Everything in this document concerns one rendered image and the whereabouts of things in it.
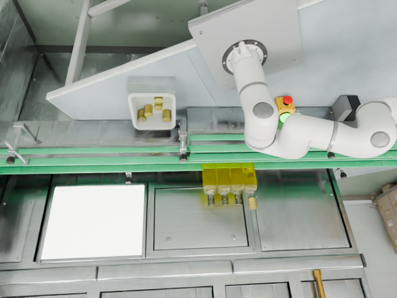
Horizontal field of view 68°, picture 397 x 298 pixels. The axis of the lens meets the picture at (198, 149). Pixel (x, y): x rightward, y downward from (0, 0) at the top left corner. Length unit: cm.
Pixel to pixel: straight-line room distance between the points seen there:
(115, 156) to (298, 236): 89
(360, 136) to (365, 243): 438
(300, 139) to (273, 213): 66
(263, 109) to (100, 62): 129
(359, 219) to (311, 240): 380
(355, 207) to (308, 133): 448
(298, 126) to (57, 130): 100
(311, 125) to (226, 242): 69
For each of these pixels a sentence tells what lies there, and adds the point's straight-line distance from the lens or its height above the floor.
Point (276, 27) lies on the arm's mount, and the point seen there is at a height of 77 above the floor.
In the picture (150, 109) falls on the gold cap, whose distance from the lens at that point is 122.
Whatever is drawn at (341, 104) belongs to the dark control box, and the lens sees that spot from 139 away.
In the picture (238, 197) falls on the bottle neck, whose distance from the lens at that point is 125.
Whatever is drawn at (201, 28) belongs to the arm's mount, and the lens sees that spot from 96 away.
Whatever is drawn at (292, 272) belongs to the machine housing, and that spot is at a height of 140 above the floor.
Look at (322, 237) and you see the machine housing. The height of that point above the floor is 126.
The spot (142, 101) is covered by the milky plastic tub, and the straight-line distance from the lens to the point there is 122.
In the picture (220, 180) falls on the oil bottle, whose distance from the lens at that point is 125.
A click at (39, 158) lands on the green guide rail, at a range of 138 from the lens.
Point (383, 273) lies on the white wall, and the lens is 520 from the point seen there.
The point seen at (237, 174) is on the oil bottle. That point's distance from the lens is 127.
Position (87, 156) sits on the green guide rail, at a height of 93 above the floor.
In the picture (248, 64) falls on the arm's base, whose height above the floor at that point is 86.
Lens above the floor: 154
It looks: 30 degrees down
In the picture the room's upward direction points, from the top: 176 degrees clockwise
